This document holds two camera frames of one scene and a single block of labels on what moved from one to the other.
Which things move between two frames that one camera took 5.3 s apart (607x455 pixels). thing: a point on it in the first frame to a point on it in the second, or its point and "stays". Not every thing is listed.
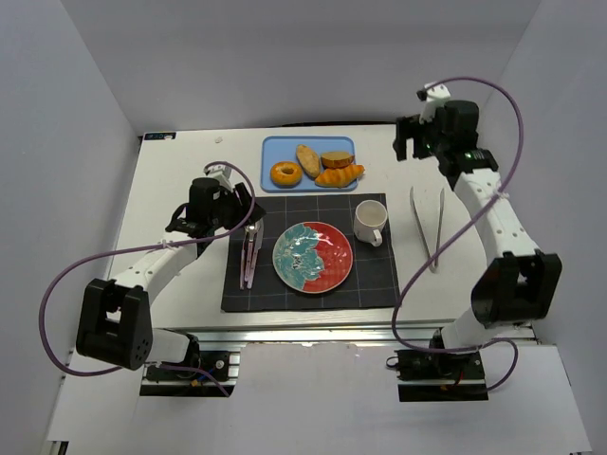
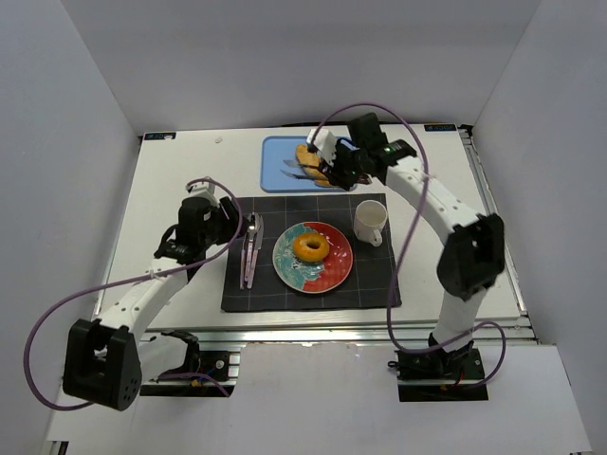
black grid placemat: (369, 284) stays
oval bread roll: (308, 160) stays
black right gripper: (405, 137) to (336, 168)
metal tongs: (433, 265) to (294, 175)
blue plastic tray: (278, 149) stays
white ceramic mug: (370, 220) stays
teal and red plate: (312, 257) stays
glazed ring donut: (286, 174) to (307, 254)
